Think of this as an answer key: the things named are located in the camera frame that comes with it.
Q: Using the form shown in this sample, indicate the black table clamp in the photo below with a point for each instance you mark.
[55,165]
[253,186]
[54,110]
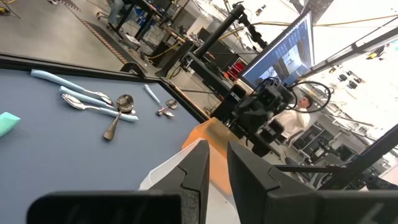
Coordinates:
[133,67]

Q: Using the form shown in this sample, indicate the black round pole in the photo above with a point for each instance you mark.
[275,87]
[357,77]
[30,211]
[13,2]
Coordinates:
[217,32]

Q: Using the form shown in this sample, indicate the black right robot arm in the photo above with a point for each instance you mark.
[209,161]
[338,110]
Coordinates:
[222,112]

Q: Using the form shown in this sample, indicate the clear plastic bin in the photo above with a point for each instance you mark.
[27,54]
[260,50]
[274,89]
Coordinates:
[169,169]

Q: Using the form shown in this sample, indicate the black workbench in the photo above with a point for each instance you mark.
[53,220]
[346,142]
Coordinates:
[141,4]

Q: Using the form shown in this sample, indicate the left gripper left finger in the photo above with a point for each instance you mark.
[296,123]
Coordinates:
[192,174]

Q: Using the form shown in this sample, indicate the aluminium ceiling rail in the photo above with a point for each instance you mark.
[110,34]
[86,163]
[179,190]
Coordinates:
[357,46]

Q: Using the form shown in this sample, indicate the person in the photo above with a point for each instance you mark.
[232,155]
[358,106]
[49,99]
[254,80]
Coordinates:
[293,121]
[115,11]

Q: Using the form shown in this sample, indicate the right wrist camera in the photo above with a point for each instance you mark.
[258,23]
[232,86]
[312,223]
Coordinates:
[273,95]

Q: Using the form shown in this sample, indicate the black diagonal stand bar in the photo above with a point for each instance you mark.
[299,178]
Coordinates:
[373,149]

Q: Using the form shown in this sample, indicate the computer monitor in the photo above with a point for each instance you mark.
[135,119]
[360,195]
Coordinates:
[289,53]

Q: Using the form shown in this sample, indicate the brown wooden tray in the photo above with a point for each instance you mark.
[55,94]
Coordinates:
[214,133]

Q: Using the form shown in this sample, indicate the dark steel spoon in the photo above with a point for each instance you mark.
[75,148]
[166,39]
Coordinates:
[125,102]
[172,103]

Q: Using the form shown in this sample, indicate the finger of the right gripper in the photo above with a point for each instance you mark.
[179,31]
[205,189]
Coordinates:
[273,130]
[235,93]

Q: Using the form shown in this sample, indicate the dark striped floor mat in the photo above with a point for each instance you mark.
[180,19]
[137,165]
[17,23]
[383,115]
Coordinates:
[112,40]

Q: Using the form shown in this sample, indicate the red box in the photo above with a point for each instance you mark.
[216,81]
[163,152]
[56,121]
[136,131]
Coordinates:
[237,69]

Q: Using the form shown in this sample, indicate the black aluminium table frame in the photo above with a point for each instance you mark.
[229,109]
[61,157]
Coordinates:
[77,71]

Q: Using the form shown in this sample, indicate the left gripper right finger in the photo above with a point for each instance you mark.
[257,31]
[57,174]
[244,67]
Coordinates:
[255,180]

